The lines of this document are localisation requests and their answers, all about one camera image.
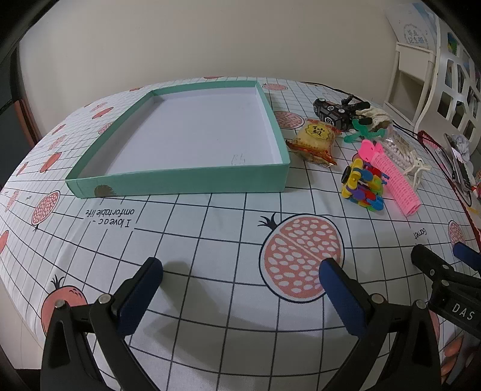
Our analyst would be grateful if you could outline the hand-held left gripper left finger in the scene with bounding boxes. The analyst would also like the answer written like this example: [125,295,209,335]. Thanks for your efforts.
[41,257,164,391]

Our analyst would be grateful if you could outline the black toy car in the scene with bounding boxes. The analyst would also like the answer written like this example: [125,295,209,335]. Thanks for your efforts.
[314,97,356,130]

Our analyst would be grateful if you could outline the teal cardboard box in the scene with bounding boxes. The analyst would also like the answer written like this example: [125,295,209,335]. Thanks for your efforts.
[65,80,291,199]

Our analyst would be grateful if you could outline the dark cabinet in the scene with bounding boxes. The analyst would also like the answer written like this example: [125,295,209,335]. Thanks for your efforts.
[0,49,42,147]

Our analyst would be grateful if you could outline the pink hair roller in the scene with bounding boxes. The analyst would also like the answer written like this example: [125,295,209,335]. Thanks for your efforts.
[358,140,422,217]

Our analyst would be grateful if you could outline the crumpled silver foil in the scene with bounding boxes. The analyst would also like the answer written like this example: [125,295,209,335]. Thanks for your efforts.
[453,134,473,155]

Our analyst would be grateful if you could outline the green plastic toy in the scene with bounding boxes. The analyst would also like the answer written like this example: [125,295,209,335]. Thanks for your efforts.
[344,120,387,144]

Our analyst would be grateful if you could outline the beige paper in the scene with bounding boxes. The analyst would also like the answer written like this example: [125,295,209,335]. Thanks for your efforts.
[357,106,393,130]

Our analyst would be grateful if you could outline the pale blue printed card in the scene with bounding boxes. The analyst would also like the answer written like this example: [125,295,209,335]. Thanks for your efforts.
[385,2,437,51]

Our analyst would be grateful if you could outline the yellow snack packet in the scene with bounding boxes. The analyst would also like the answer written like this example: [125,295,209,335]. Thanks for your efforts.
[286,118,342,167]

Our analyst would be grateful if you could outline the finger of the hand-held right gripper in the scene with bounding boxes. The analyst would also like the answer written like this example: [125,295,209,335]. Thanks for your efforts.
[452,242,481,272]
[410,244,481,292]

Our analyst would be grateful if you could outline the white wooden shelf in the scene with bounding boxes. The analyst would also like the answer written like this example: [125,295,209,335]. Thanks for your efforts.
[383,41,438,125]

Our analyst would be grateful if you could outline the colourful building block toy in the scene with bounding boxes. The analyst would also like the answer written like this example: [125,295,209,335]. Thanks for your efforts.
[341,158,388,212]

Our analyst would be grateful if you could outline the pomegranate print grid tablecloth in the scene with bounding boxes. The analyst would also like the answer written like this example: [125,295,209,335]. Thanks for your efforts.
[0,77,481,391]

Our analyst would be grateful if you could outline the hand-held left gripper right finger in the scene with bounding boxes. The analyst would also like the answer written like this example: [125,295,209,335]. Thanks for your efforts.
[319,258,441,391]

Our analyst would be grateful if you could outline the black electronic device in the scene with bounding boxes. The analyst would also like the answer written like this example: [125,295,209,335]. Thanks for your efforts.
[445,133,475,192]

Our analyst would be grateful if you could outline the black hair clip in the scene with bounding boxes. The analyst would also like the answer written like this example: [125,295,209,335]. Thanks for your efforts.
[340,94,371,112]

